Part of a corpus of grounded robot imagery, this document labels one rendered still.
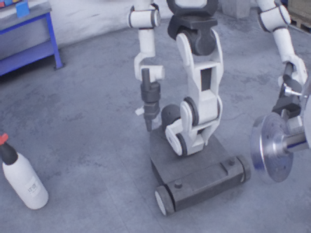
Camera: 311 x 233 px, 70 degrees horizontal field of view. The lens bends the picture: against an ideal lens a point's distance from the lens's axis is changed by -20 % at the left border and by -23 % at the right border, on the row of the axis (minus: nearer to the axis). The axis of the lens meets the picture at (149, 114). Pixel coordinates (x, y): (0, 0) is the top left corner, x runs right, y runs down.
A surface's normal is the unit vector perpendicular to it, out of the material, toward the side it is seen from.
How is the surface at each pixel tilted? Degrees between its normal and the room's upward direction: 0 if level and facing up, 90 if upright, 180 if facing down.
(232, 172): 45
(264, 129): 49
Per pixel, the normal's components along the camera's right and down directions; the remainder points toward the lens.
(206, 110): 0.33, 0.44
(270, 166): 0.52, -0.26
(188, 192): 0.17, -0.17
